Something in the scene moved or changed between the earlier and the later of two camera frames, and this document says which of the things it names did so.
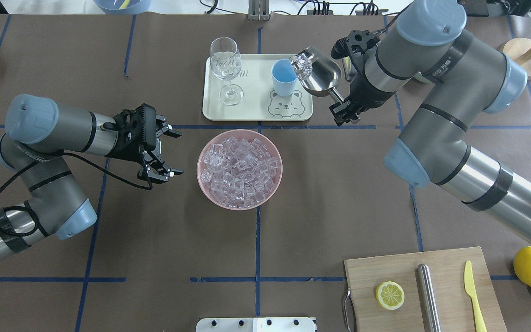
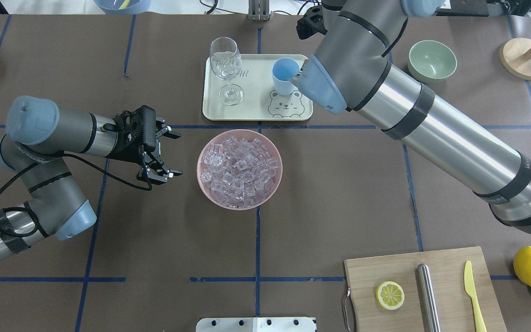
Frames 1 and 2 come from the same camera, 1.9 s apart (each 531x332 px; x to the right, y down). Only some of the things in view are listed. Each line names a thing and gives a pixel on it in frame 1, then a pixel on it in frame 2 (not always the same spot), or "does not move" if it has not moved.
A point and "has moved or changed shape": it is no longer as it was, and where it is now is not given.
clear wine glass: [225, 61] does not move
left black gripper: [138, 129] does not move
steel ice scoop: [326, 75] has moved or changed shape
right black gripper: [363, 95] → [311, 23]
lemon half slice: [389, 295] does not move
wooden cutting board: [364, 275] does not move
